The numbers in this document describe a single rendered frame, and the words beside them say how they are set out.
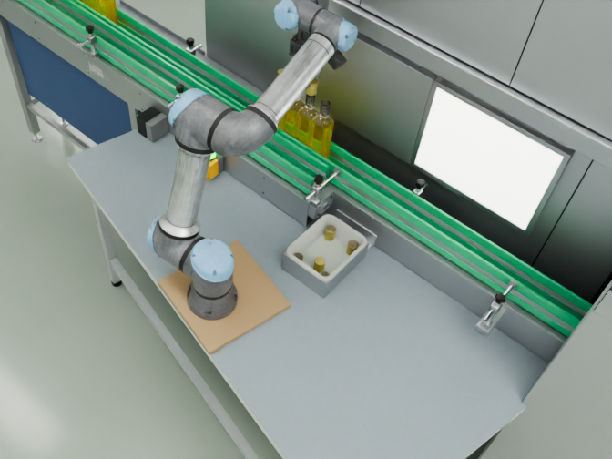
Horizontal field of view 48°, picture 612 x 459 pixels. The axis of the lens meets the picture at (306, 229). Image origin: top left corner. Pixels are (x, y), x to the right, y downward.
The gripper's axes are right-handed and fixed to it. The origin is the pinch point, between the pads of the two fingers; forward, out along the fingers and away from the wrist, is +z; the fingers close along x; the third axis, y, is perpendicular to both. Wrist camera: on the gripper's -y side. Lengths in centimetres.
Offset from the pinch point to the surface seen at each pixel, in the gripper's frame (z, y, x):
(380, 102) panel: 3.7, -18.2, -11.7
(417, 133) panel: 7.0, -33.0, -11.7
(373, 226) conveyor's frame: 34.3, -34.8, 6.3
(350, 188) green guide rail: 27.2, -22.3, 4.1
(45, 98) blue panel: 80, 136, 13
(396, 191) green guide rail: 24.7, -35.2, -2.9
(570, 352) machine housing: 12, -103, 23
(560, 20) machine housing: -45, -59, -15
